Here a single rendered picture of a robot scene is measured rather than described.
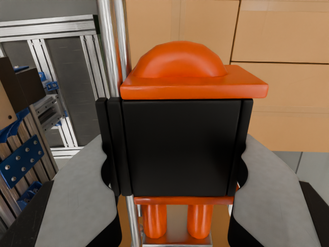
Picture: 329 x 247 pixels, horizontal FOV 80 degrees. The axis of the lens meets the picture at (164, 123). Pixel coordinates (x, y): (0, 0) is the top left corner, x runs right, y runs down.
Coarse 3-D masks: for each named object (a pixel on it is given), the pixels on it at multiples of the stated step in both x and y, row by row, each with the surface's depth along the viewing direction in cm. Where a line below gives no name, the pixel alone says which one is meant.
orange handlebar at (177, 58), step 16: (160, 48) 11; (176, 48) 10; (192, 48) 11; (208, 48) 11; (144, 64) 11; (160, 64) 11; (176, 64) 11; (192, 64) 11; (208, 64) 11; (144, 208) 16; (160, 208) 16; (192, 208) 16; (208, 208) 16; (144, 224) 17; (160, 224) 17; (192, 224) 17; (208, 224) 17
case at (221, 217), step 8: (120, 200) 74; (120, 208) 71; (216, 208) 70; (224, 208) 70; (120, 216) 69; (216, 216) 68; (224, 216) 68; (120, 224) 66; (128, 224) 66; (216, 224) 65; (224, 224) 65; (128, 232) 64; (216, 232) 63; (224, 232) 63; (128, 240) 62; (216, 240) 61; (224, 240) 61
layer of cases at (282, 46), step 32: (128, 0) 67; (160, 0) 66; (192, 0) 66; (224, 0) 66; (256, 0) 66; (288, 0) 65; (320, 0) 65; (160, 32) 71; (192, 32) 70; (224, 32) 70; (256, 32) 70; (288, 32) 70; (320, 32) 70; (224, 64) 75; (256, 64) 75; (288, 64) 75; (320, 64) 75; (288, 96) 80; (320, 96) 80; (256, 128) 87; (288, 128) 87; (320, 128) 87
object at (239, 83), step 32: (128, 96) 10; (160, 96) 10; (192, 96) 10; (224, 96) 10; (256, 96) 10; (128, 128) 11; (160, 128) 11; (192, 128) 11; (224, 128) 11; (160, 160) 12; (192, 160) 12; (224, 160) 12; (160, 192) 13; (192, 192) 13; (224, 192) 13
